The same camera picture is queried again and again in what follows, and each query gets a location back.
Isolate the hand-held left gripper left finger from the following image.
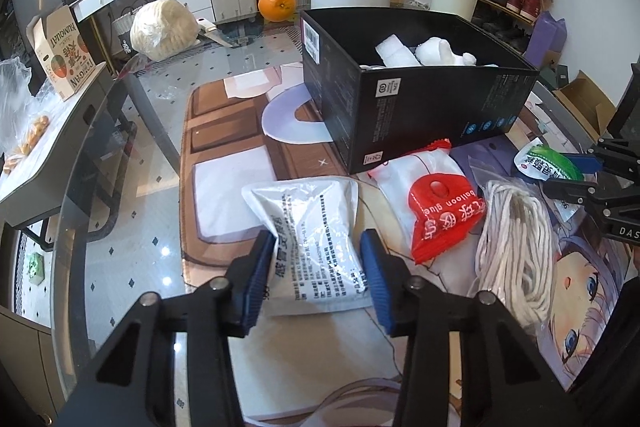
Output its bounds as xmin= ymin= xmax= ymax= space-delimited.
xmin=50 ymin=229 xmax=278 ymax=427

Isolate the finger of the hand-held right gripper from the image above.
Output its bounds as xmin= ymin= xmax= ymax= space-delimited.
xmin=542 ymin=177 xmax=608 ymax=210
xmin=560 ymin=146 xmax=608 ymax=180

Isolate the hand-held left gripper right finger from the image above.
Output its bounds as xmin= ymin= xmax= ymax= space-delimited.
xmin=360 ymin=228 xmax=586 ymax=427

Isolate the green and white pouch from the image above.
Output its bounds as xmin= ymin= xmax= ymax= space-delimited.
xmin=514 ymin=138 xmax=586 ymax=224

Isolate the white printed soft packet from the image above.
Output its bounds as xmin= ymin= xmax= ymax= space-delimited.
xmin=241 ymin=177 xmax=373 ymax=317

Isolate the clear bag of white rope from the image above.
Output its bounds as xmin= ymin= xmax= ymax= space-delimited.
xmin=467 ymin=154 xmax=563 ymax=343

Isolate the red and white packet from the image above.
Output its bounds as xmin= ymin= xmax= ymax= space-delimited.
xmin=369 ymin=138 xmax=488 ymax=265

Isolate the black cardboard box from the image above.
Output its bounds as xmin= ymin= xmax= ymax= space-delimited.
xmin=299 ymin=7 xmax=541 ymax=175

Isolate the open brown cardboard box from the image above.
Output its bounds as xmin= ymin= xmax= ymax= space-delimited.
xmin=552 ymin=69 xmax=618 ymax=138

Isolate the printed cartoon table mat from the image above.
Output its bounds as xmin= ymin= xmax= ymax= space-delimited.
xmin=179 ymin=62 xmax=631 ymax=427

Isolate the purple box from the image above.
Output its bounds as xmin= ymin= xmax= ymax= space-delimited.
xmin=525 ymin=12 xmax=568 ymax=68

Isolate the small green object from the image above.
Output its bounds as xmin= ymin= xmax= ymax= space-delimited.
xmin=25 ymin=252 xmax=48 ymax=285

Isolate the white side table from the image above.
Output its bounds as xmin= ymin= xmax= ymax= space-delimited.
xmin=0 ymin=62 xmax=138 ymax=253

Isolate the white wrapped round bundle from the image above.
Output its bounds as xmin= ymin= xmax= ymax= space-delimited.
xmin=130 ymin=0 xmax=198 ymax=62

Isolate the orange fruit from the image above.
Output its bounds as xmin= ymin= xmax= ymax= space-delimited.
xmin=257 ymin=0 xmax=297 ymax=22

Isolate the clear plastic bag of fruit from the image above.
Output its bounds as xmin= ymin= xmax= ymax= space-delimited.
xmin=0 ymin=57 xmax=56 ymax=178

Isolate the wicker basket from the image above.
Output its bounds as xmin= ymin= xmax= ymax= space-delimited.
xmin=111 ymin=4 xmax=138 ymax=58

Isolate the printed cardboard fruit box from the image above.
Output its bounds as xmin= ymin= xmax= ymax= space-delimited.
xmin=27 ymin=4 xmax=98 ymax=102

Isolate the white handled knife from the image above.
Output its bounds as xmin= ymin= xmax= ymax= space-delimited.
xmin=195 ymin=18 xmax=241 ymax=48

